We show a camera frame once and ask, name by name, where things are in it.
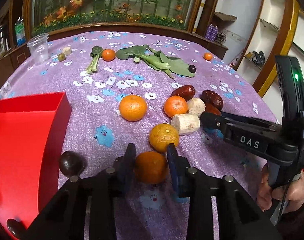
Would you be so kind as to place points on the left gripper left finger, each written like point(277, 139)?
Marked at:
point(112, 182)

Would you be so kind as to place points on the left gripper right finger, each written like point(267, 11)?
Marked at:
point(190, 182)

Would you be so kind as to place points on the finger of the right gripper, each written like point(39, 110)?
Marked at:
point(213, 121)

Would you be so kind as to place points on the red jujube date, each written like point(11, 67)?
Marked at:
point(211, 109)
point(187, 92)
point(208, 96)

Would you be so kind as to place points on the sugarcane chunk front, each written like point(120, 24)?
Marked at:
point(185, 123)

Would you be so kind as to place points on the sugarcane chunk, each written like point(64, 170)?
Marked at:
point(196, 106)
point(185, 123)

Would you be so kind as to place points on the dark orange mandarin front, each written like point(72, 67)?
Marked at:
point(151, 167)

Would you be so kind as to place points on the yellow-orange mandarin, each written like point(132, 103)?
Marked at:
point(161, 136)

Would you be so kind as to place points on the large orange mandarin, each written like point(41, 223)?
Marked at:
point(133, 108)

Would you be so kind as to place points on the dark plum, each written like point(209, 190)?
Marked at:
point(71, 164)
point(17, 229)

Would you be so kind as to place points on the right hand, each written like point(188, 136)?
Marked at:
point(295, 194)

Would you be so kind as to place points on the dark plum beside tray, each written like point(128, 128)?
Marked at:
point(71, 164)

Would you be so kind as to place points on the small dark grape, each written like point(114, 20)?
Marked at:
point(192, 68)

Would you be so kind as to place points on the small distant orange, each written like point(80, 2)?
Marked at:
point(208, 56)

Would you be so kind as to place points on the large bok choy leaves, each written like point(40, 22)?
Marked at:
point(156, 60)

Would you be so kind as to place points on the purple bottles on shelf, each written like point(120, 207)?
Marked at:
point(211, 32)

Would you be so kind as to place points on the red tray box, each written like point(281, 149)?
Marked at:
point(32, 132)

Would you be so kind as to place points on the artificial flower display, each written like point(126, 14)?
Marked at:
point(50, 15)

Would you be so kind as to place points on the small bok choy leaf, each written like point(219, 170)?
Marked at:
point(95, 55)

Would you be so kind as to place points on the small green olive fruit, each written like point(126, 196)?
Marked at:
point(61, 57)

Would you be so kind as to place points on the small pale sugarcane piece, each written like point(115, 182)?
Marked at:
point(66, 51)

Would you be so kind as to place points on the clear plastic cup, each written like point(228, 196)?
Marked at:
point(38, 47)

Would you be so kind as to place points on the black thermos kettle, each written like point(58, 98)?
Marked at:
point(4, 46)

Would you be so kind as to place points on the green water bottle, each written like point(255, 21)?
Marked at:
point(20, 32)

